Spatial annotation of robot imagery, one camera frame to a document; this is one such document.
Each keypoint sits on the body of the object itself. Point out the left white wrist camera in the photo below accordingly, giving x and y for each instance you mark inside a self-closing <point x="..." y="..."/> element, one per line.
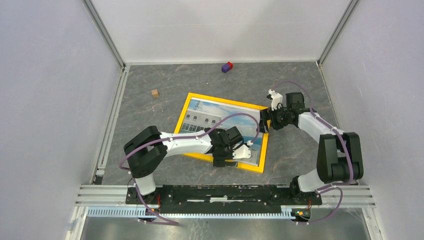
<point x="243" y="154"/>

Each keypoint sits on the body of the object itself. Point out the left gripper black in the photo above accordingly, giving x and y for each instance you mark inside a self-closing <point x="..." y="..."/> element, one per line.
<point x="218" y="161"/>

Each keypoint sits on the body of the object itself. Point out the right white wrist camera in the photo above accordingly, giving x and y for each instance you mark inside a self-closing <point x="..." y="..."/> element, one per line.
<point x="276" y="100"/>

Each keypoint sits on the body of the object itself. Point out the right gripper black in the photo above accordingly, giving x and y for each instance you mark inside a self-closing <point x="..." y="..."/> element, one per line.
<point x="264" y="115"/>

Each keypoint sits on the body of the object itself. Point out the purple red toy brick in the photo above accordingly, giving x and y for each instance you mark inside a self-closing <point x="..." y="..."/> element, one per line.
<point x="227" y="67"/>

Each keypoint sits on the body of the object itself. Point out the yellow picture frame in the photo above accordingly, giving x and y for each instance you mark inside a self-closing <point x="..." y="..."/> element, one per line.
<point x="240" y="165"/>

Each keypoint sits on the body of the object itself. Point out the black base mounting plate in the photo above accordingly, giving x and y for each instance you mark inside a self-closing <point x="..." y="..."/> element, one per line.
<point x="224" y="199"/>

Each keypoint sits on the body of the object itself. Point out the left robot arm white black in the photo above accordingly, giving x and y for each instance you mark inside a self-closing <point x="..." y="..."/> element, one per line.
<point x="149" y="148"/>

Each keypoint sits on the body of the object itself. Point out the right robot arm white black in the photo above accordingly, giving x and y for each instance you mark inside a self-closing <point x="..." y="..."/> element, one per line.
<point x="339" y="157"/>

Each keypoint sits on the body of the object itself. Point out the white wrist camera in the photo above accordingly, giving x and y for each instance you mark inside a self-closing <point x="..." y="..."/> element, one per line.
<point x="276" y="100"/>
<point x="243" y="154"/>

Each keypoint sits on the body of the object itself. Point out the white slotted cable duct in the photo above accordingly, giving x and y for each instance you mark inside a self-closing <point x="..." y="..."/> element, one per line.
<point x="141" y="213"/>

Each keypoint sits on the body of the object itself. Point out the small wooden cube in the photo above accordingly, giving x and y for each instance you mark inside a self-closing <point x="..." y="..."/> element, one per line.
<point x="155" y="93"/>

